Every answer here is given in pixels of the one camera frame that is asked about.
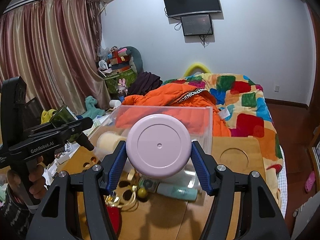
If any pink slipper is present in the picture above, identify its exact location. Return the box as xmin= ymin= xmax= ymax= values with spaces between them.
xmin=304 ymin=171 xmax=316 ymax=193

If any green storage box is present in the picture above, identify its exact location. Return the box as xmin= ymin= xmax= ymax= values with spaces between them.
xmin=103 ymin=68 xmax=138 ymax=94

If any left hand holding gripper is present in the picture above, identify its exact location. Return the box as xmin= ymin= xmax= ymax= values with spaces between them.
xmin=6 ymin=155 xmax=48 ymax=201

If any red velvet gift pouch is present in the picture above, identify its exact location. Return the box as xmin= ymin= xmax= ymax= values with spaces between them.
xmin=105 ymin=192 xmax=122 ymax=237

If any teal lotion bottle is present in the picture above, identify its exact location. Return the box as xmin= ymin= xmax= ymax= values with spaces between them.
xmin=157 ymin=183 xmax=197 ymax=201

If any cream plastic jar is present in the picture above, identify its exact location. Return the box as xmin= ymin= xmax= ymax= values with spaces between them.
xmin=97 ymin=131 xmax=126 ymax=153

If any clear plastic storage bin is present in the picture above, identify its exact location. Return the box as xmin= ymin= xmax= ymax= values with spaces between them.
xmin=88 ymin=104 xmax=214 ymax=181

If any white mug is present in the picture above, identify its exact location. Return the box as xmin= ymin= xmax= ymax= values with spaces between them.
xmin=109 ymin=100 xmax=121 ymax=108

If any grey plush toy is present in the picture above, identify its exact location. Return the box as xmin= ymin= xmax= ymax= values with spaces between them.
xmin=120 ymin=46 xmax=144 ymax=74

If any dark purple clothing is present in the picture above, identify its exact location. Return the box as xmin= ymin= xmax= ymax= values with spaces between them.
xmin=127 ymin=72 xmax=163 ymax=95

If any colourful patchwork blanket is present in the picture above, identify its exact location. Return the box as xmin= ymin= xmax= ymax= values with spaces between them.
xmin=165 ymin=73 xmax=287 ymax=213

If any wooden tag block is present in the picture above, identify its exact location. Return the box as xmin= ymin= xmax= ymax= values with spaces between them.
xmin=127 ymin=168 xmax=136 ymax=181

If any green floral tin box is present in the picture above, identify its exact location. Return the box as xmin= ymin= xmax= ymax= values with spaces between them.
xmin=138 ymin=177 xmax=159 ymax=193

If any teal dinosaur plush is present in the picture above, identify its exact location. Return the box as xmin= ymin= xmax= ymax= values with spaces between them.
xmin=81 ymin=95 xmax=106 ymax=119

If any yellow curved pillow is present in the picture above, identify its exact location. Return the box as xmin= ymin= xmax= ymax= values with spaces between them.
xmin=183 ymin=63 xmax=211 ymax=77

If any pink striped curtain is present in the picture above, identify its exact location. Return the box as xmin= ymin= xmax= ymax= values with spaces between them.
xmin=1 ymin=0 xmax=110 ymax=114

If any pink bunny figurine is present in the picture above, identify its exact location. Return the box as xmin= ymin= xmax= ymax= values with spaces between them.
xmin=117 ymin=79 xmax=127 ymax=96

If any yellow cloth on chair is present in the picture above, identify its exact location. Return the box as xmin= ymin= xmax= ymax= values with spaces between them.
xmin=41 ymin=109 xmax=56 ymax=124

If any small wall monitor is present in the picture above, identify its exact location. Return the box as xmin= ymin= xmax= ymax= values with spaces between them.
xmin=181 ymin=14 xmax=213 ymax=36

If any wall mounted black television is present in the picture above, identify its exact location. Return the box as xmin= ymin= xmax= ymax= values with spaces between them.
xmin=164 ymin=0 xmax=222 ymax=17

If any pink round fan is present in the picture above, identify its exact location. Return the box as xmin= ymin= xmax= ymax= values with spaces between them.
xmin=126 ymin=114 xmax=191 ymax=179

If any yellow gourd charm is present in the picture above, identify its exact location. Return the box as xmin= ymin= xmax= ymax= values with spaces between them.
xmin=137 ymin=187 xmax=148 ymax=199

